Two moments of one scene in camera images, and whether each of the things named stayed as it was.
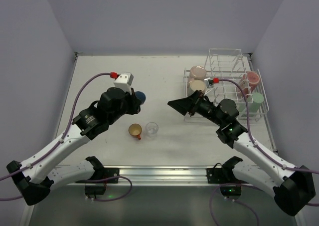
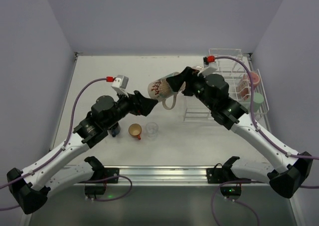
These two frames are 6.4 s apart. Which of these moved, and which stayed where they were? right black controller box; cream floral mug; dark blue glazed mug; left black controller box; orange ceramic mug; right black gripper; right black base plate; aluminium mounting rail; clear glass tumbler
Moved: dark blue glazed mug; cream floral mug; right black gripper
Stayed: left black controller box; right black controller box; clear glass tumbler; orange ceramic mug; right black base plate; aluminium mounting rail
